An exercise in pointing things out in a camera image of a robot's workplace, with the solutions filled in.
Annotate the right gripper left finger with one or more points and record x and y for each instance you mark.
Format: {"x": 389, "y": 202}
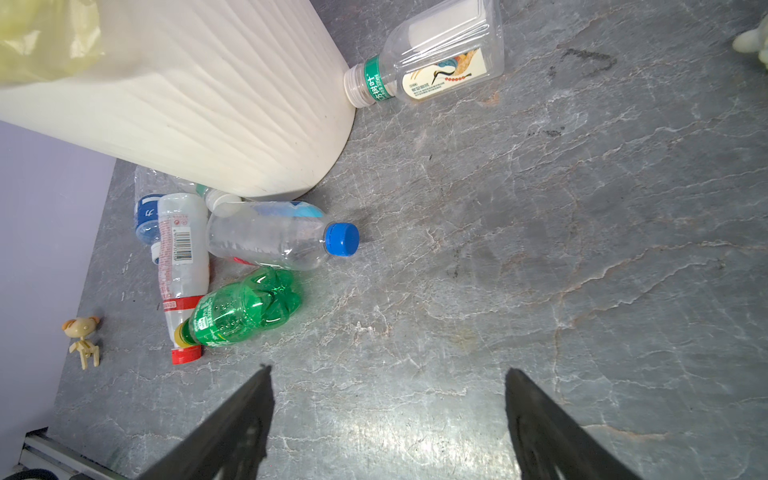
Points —
{"x": 231, "y": 443}

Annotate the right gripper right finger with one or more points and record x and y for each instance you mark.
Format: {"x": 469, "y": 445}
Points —
{"x": 547, "y": 442}

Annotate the green soda bottle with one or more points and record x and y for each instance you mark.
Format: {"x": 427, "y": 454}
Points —
{"x": 236, "y": 312}

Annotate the small clear plastic box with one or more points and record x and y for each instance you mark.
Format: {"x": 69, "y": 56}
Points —
{"x": 452, "y": 45}

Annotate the cream plastic waste bin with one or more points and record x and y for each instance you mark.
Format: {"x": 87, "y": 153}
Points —
{"x": 243, "y": 96}

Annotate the yellow plastic bin liner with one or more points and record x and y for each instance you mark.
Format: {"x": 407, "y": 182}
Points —
{"x": 43, "y": 41}

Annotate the beige toy figure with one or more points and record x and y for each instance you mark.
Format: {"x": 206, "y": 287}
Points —
{"x": 79, "y": 329}

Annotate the white bottle red cap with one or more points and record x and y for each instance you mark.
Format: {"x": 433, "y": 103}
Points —
{"x": 184, "y": 262}

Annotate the clear bottle green collar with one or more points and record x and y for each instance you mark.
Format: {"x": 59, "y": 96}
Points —
{"x": 216, "y": 201}

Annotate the clear bottle blue label white cap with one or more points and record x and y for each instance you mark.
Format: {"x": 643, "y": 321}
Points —
{"x": 149, "y": 187}

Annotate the small yellow white toy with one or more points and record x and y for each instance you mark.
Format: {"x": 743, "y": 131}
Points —
{"x": 754, "y": 41}

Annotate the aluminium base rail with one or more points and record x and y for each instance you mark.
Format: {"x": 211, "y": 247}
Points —
{"x": 41, "y": 452}

